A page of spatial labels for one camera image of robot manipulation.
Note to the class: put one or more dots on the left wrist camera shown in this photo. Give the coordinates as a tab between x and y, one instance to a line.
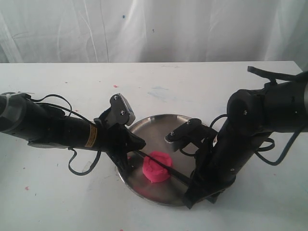
121	111

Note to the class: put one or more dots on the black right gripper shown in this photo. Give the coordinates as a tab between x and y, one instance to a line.
205	183

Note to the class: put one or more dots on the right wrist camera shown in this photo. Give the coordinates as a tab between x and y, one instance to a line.
185	134

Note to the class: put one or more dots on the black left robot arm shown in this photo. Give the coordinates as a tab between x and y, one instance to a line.
46	125

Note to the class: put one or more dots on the white backdrop curtain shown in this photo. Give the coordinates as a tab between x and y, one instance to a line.
110	31

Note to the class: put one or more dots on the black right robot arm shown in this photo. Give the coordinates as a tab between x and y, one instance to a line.
252	116

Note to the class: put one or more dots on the pink clay lump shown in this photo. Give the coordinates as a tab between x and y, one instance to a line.
153	171

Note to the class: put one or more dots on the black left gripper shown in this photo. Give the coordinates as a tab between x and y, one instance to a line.
118	141

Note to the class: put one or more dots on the black knife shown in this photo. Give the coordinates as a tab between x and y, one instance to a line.
173	173

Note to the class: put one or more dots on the round steel plate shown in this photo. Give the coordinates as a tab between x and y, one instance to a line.
153	130

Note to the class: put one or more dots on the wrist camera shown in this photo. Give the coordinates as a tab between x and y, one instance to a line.
185	134
121	111

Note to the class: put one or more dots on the clear tape patch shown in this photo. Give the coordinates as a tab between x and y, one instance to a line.
87	168

